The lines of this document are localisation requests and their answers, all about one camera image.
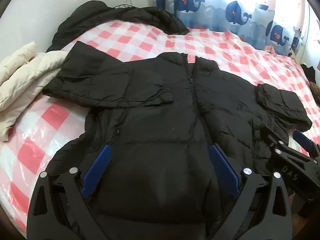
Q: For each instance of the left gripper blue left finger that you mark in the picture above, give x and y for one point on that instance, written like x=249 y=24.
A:
x=95 y=171

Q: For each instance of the cream puffer jacket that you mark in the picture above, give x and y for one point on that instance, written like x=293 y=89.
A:
x=24 y=74

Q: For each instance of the black coat at headboard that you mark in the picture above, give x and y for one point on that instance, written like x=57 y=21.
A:
x=94 y=13

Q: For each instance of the dark clothes pile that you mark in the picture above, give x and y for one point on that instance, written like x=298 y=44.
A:
x=310 y=75

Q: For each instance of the whale print curtain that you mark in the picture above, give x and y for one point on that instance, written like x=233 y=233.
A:
x=260 y=23

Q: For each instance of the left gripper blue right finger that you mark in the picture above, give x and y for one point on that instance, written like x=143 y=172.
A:
x=226 y=174

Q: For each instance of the black puffer jacket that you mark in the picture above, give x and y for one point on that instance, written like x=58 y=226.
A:
x=160 y=116

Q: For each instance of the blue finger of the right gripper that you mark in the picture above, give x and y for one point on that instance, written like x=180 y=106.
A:
x=303 y=141

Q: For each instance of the pink checkered bed cover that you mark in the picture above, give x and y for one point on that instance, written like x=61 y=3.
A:
x=47 y=123

